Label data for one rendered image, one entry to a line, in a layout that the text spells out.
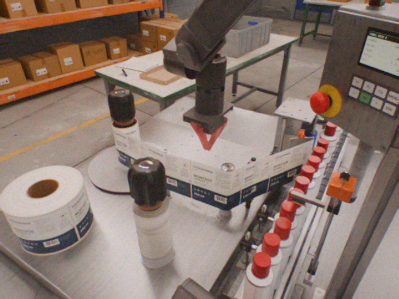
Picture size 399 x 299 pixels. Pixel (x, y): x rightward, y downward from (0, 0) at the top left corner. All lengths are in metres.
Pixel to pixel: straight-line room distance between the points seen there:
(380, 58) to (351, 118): 0.10
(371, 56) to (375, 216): 0.27
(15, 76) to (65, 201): 3.45
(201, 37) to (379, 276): 0.77
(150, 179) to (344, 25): 0.43
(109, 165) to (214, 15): 0.81
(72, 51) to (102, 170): 3.38
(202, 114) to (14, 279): 0.67
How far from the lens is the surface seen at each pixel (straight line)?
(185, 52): 0.49
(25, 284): 0.96
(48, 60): 4.29
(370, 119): 0.53
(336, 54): 0.56
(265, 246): 0.61
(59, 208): 0.81
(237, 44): 2.54
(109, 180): 1.06
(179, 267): 0.81
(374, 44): 0.51
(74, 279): 0.85
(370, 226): 0.63
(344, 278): 0.74
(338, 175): 0.62
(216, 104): 0.57
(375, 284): 0.96
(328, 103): 0.55
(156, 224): 0.69
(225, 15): 0.43
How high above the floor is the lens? 1.55
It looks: 34 degrees down
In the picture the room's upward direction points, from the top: straight up
